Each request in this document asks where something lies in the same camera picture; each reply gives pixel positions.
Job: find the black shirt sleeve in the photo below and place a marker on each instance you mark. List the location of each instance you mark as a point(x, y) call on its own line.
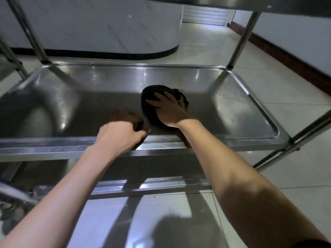
point(313, 244)

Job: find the person's right forearm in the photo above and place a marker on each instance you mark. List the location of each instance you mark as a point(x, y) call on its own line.
point(245, 198)

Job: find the person's left forearm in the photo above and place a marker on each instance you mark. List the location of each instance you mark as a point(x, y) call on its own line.
point(57, 204)

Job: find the person's right hand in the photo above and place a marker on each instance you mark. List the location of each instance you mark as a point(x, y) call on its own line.
point(170, 113)

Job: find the brown wall skirting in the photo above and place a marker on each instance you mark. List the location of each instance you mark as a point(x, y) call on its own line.
point(284, 56)

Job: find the white marble counter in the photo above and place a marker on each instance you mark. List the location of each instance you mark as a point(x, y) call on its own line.
point(90, 23)

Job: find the person's left hand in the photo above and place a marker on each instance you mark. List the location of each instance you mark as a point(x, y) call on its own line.
point(119, 136)

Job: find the white slatted panel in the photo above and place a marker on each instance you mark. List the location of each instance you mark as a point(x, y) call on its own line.
point(204, 15)

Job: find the grey and yellow cleaning cloth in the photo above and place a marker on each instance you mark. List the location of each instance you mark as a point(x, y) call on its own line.
point(150, 100)

